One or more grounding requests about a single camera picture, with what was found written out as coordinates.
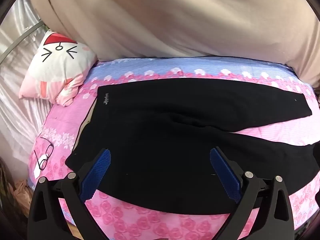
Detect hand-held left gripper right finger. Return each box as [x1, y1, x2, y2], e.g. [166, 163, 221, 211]
[209, 147, 296, 240]

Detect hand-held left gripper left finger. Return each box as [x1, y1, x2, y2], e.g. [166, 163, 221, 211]
[27, 148, 112, 240]

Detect black pants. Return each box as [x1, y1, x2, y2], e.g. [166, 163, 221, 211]
[65, 77, 320, 215]

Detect black rimmed eyeglasses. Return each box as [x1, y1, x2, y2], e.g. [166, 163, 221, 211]
[34, 136, 54, 170]

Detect pink floral blanket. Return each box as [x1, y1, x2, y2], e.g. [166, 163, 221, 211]
[26, 56, 320, 240]

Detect crumpled peach cloth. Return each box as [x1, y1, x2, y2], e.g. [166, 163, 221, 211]
[10, 179, 34, 217]

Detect silvery pink satin sheet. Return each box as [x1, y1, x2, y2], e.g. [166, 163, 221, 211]
[0, 0, 54, 180]

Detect white cartoon face pillow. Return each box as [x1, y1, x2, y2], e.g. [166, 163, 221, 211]
[19, 29, 98, 107]

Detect grey metal bar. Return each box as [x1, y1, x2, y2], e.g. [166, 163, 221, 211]
[0, 20, 44, 61]

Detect beige curtain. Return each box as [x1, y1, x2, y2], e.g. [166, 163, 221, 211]
[26, 0, 320, 88]

